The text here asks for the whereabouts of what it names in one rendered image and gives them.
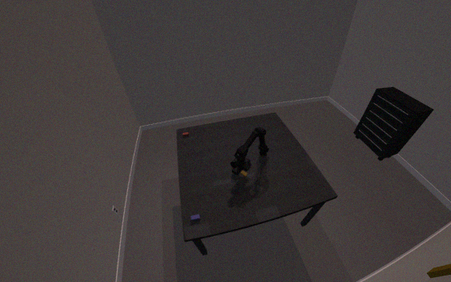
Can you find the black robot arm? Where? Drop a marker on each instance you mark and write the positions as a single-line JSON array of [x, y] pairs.
[[242, 150]]

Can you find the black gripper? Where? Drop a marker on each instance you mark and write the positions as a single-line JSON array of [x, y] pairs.
[[238, 169]]

